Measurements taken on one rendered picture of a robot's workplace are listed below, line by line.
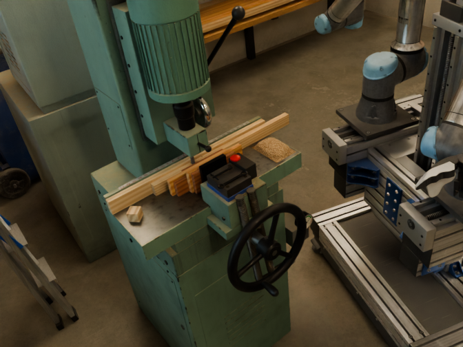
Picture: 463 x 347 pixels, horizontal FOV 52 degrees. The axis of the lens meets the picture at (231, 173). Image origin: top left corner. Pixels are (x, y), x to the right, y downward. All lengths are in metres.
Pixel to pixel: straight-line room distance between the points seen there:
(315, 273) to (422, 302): 0.55
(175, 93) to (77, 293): 1.49
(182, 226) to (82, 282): 1.29
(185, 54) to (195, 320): 0.88
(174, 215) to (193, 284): 0.27
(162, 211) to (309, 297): 1.07
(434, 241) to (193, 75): 0.86
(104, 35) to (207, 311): 0.93
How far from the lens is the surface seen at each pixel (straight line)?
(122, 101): 1.50
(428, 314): 2.01
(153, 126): 1.46
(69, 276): 2.62
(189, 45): 1.23
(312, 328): 2.17
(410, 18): 1.82
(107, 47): 1.43
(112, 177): 1.76
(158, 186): 1.44
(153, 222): 1.37
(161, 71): 1.25
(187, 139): 1.37
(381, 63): 1.78
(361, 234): 2.25
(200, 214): 1.37
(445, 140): 1.19
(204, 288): 1.57
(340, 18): 1.88
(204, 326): 1.70
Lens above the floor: 1.80
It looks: 37 degrees down
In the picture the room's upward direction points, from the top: 8 degrees counter-clockwise
